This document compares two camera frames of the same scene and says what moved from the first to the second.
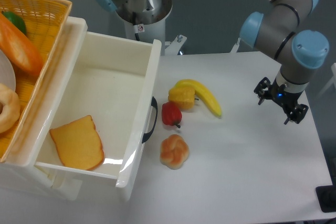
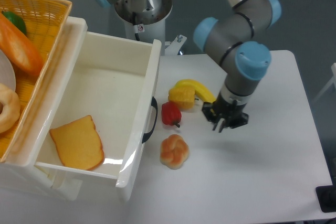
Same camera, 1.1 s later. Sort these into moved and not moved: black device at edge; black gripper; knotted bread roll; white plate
Moved: black gripper
Not moved: black device at edge; white plate; knotted bread roll
